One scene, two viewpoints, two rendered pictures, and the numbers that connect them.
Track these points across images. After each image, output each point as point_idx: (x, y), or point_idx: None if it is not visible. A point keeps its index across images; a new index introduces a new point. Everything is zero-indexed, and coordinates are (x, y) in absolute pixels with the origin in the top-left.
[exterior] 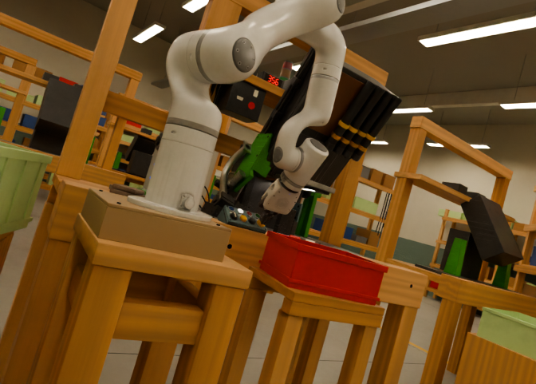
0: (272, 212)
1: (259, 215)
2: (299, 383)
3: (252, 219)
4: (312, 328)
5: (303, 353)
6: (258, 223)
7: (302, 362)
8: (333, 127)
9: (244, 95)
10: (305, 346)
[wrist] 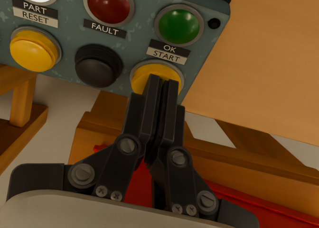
0: (160, 181)
1: (200, 22)
2: (219, 122)
3: (86, 78)
4: (248, 150)
5: (234, 127)
6: (131, 84)
7: (229, 126)
8: None
9: None
10: (238, 133)
